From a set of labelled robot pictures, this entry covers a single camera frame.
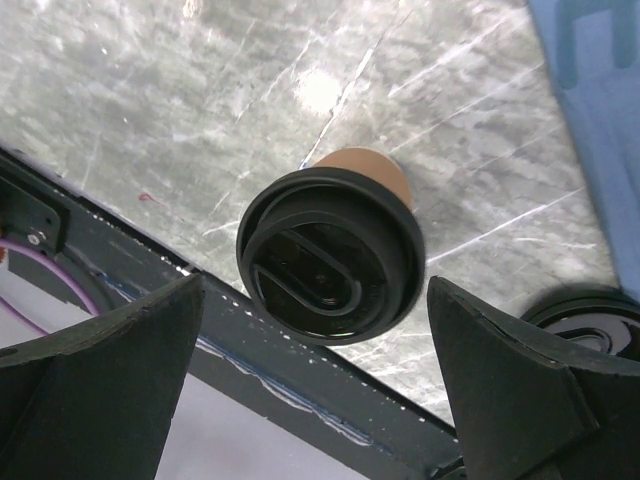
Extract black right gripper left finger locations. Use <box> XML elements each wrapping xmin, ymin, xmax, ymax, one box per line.
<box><xmin>1</xmin><ymin>275</ymin><xmax>205</xmax><ymax>479</ymax></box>

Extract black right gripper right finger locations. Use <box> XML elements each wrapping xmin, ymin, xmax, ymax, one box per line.
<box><xmin>427</xmin><ymin>277</ymin><xmax>639</xmax><ymax>479</ymax></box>

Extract black lid stack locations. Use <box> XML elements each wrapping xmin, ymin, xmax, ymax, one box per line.
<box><xmin>521</xmin><ymin>284</ymin><xmax>639</xmax><ymax>361</ymax></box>

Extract black coffee cup lid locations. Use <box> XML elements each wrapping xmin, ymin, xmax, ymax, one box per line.
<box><xmin>236</xmin><ymin>167</ymin><xmax>426</xmax><ymax>346</ymax></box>

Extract brown paper coffee cup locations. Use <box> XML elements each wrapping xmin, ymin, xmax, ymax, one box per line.
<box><xmin>312</xmin><ymin>147</ymin><xmax>413</xmax><ymax>210</ymax></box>

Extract blue letter-print cloth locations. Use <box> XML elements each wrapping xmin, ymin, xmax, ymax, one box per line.
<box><xmin>528</xmin><ymin>1</ymin><xmax>639</xmax><ymax>298</ymax></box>

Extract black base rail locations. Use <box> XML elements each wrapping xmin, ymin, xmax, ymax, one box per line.
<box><xmin>1</xmin><ymin>149</ymin><xmax>466</xmax><ymax>479</ymax></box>

